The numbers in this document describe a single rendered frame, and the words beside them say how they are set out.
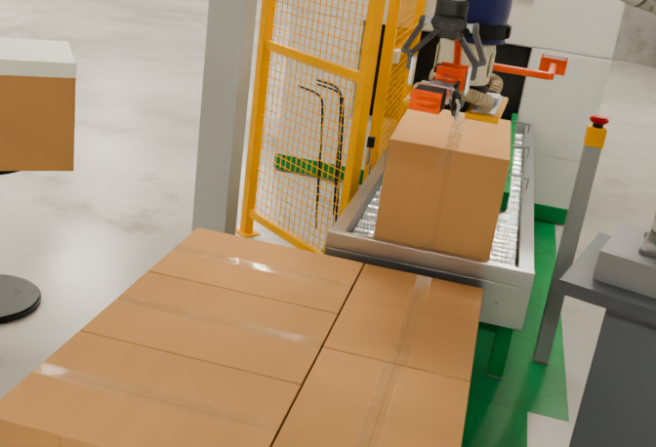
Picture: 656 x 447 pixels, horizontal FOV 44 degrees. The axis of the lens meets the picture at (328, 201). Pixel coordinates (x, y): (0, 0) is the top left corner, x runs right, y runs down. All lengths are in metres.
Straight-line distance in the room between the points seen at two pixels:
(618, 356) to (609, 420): 0.21
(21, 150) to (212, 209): 0.95
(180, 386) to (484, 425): 1.36
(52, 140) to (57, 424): 1.43
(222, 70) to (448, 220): 1.24
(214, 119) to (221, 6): 0.48
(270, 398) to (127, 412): 0.33
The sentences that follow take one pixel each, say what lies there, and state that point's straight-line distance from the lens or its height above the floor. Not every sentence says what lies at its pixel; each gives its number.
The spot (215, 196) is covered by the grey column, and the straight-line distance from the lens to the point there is 3.62.
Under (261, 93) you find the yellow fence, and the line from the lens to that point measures 4.02.
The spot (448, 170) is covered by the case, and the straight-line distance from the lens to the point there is 2.71.
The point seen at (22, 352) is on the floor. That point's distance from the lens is 3.18.
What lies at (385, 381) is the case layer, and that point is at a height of 0.54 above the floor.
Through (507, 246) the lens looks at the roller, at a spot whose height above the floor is 0.54.
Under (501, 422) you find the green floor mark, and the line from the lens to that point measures 3.07.
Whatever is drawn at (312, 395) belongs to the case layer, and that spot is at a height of 0.54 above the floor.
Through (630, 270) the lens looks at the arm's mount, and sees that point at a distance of 2.40.
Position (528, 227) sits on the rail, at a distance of 3.19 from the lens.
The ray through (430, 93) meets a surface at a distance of 1.93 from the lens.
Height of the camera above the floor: 1.64
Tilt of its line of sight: 20 degrees down
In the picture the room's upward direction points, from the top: 8 degrees clockwise
